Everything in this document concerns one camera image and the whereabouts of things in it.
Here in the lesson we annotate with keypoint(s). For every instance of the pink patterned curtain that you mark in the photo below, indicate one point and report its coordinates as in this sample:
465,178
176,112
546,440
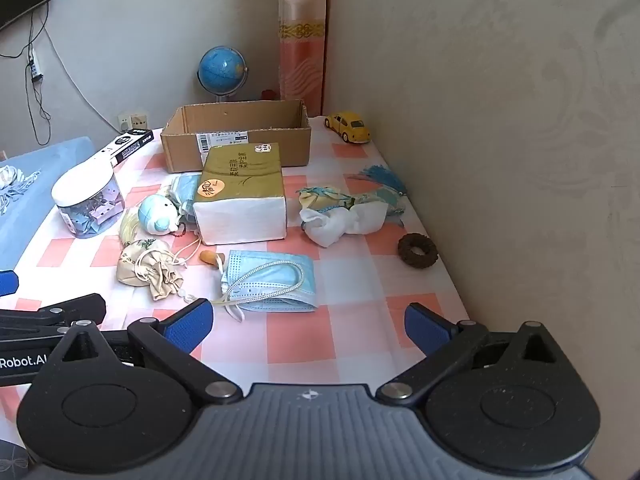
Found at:
302,35

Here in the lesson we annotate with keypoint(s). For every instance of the blue face mask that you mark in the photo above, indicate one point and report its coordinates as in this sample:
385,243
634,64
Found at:
272,280

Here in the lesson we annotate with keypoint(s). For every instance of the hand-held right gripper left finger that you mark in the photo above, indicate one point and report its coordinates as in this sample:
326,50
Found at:
192,323

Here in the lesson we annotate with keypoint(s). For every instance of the gold wrapped tissue pack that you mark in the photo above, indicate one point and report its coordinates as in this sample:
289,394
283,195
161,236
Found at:
240,195

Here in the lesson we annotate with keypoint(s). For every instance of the yellow toy car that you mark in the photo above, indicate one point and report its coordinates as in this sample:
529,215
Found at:
350,125

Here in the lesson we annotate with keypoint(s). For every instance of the pink checkered tablecloth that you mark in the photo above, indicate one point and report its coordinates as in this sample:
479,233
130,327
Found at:
340,290

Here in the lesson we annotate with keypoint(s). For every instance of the brown cardboard box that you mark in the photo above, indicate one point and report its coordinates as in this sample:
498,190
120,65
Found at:
235,152

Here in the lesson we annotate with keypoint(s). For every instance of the light blue fabric pouch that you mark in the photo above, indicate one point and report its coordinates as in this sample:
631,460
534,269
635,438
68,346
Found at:
184,191

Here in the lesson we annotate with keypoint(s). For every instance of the small orange pendant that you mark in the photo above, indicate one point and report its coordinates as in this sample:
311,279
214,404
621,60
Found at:
207,257

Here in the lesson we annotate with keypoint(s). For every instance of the blue blanket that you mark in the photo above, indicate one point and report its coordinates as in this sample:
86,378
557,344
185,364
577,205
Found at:
45,160

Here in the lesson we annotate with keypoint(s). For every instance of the blue-green sachet with blue tassel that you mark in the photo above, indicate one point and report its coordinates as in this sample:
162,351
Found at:
382,195

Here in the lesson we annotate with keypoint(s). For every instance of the white power strip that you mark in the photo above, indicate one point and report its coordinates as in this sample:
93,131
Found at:
35,67

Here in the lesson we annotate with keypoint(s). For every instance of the small red object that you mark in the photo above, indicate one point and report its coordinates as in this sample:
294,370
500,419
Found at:
268,95

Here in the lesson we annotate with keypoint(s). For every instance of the white knotted cloth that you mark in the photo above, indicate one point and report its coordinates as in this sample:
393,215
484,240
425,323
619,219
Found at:
345,222

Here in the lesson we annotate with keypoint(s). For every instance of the blue desk globe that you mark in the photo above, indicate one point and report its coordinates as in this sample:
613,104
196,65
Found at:
220,67

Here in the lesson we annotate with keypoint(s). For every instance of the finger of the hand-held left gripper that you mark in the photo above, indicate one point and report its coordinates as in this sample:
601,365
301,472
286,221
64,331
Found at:
6,282
65,309

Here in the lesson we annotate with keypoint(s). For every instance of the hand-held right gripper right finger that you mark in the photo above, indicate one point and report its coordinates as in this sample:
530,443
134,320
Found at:
424,323

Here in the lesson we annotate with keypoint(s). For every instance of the long black cardboard box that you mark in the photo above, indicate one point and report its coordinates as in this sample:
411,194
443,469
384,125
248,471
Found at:
125,146

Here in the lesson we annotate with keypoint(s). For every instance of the round light blue plush toy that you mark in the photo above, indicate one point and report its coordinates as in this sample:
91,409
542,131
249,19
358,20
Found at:
156,214

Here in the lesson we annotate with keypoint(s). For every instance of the clear jar of binder clips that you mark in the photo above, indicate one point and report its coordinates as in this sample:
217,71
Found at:
85,200

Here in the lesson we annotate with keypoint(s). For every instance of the white wall outlet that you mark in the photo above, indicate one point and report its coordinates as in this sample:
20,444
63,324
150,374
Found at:
132,121

